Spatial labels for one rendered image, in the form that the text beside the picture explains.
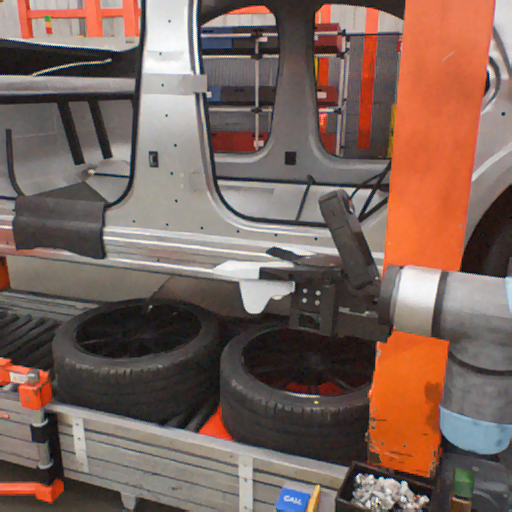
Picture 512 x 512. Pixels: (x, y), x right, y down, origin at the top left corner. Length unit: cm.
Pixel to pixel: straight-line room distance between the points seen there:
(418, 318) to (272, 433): 121
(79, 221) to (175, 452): 98
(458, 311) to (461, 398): 10
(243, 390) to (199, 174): 76
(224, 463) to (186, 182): 95
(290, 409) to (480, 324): 115
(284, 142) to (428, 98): 247
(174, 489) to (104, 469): 27
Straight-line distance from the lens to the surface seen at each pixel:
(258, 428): 175
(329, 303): 59
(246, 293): 59
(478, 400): 60
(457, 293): 57
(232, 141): 536
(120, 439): 186
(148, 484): 192
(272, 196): 262
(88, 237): 215
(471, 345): 58
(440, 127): 113
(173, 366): 192
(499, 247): 172
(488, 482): 169
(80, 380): 200
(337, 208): 58
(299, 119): 350
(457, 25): 113
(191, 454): 176
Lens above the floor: 144
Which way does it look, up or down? 18 degrees down
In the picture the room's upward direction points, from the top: straight up
